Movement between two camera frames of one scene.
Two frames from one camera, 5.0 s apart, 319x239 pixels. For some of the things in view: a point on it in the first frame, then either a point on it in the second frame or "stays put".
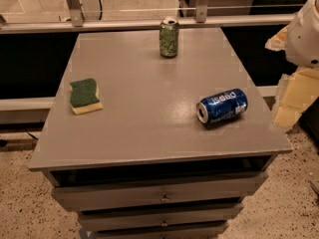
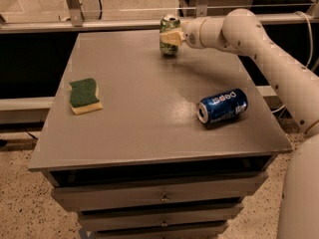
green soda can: x=168 y=37 stays put
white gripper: x=305 y=40 → x=191 y=34
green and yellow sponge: x=83 y=97 stays put
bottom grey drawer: x=193 y=231 stays put
